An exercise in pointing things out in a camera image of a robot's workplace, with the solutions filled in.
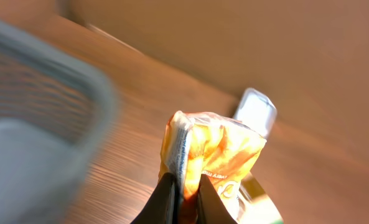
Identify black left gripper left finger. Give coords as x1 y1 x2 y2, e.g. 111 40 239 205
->
131 172 179 224

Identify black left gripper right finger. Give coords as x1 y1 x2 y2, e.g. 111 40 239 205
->
197 174 236 224

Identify orange snack packet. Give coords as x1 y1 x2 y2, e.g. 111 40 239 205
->
159 111 266 223

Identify white barcode scanner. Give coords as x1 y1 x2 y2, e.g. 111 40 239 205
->
233 88 278 139

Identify grey plastic basket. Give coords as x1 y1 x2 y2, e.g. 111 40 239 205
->
0 20 115 223

